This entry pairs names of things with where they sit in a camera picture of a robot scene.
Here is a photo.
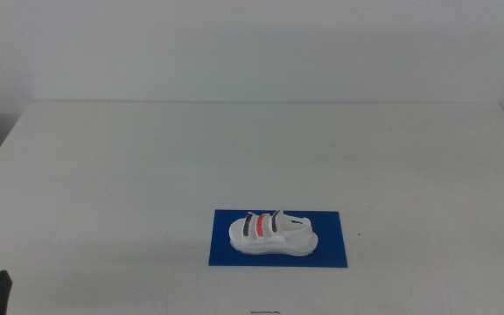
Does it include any white strappy sandal shoe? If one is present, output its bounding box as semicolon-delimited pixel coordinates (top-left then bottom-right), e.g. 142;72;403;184
227;209;319;258

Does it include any blue rectangular mat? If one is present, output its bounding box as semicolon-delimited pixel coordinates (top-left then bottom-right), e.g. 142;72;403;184
207;209;349;269

